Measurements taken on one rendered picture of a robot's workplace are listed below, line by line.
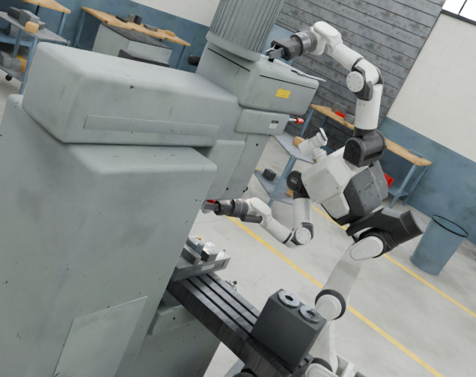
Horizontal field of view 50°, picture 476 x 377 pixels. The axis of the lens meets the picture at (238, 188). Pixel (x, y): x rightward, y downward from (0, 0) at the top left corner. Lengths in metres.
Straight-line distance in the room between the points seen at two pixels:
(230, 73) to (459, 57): 7.93
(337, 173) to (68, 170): 1.16
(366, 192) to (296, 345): 0.71
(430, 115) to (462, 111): 0.51
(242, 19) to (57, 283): 0.98
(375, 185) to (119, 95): 1.27
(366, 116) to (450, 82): 7.50
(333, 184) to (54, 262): 1.19
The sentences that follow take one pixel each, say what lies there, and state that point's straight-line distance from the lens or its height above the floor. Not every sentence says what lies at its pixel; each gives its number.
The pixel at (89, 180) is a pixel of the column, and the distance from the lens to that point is 1.32.
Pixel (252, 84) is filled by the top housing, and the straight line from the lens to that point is 1.76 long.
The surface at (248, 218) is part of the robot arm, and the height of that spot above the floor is 1.23.
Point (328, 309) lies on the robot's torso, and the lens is 2.36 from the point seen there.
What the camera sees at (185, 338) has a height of 0.61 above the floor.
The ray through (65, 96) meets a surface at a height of 1.68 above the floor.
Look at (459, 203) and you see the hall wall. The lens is 9.40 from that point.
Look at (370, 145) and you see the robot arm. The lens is 2.10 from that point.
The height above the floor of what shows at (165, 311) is 0.85.
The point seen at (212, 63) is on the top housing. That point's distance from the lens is 1.86.
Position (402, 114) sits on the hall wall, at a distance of 9.67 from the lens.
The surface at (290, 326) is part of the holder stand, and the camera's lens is 1.99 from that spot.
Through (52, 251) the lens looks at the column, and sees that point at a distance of 1.47.
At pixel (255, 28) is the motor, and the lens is 1.72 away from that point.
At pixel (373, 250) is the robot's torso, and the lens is 2.24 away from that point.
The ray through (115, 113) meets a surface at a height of 1.66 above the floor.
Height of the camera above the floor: 2.06
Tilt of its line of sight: 19 degrees down
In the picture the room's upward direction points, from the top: 24 degrees clockwise
